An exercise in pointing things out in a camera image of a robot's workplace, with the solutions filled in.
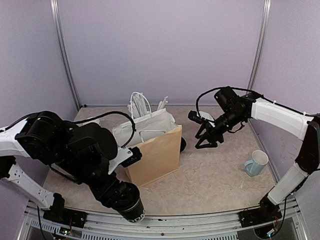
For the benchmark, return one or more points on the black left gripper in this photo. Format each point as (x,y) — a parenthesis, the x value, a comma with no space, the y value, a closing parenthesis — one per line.
(108,200)

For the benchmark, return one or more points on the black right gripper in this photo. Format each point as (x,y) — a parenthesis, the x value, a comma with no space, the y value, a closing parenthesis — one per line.
(211,131)

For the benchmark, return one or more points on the brown paper takeout bag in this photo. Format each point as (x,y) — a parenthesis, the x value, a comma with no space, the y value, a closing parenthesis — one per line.
(159,139)

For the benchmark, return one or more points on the black plastic cup lid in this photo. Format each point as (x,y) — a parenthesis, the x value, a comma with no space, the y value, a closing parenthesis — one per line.
(127,198)

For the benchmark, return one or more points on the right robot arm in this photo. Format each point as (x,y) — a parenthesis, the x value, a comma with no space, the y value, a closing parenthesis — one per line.
(302,130)

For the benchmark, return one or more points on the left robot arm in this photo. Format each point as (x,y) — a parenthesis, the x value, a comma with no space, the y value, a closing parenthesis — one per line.
(44,136)

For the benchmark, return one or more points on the stack of black lids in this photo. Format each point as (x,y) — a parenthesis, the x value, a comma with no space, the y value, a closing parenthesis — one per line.
(183,144)

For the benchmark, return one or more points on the light blue ceramic mug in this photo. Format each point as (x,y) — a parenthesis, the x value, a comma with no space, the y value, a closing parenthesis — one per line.
(253,167)

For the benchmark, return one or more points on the stack of paper cups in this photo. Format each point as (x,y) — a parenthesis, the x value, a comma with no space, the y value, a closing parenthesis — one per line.
(87,121)

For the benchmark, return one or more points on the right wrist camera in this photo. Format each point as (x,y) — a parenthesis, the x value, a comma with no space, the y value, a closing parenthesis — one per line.
(224,98)

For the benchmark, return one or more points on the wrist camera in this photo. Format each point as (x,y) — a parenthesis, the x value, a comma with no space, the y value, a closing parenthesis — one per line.
(224,98)
(91,141)

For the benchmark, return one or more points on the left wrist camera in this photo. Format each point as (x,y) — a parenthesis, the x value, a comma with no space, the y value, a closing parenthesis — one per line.
(91,141)

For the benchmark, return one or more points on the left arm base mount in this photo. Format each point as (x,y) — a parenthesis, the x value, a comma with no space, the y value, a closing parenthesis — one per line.
(59,214)

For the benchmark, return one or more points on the aluminium front rail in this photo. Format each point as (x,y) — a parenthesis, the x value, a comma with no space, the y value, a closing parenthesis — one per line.
(212,226)

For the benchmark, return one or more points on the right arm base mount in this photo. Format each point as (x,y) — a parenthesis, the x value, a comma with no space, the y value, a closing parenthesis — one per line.
(266,212)

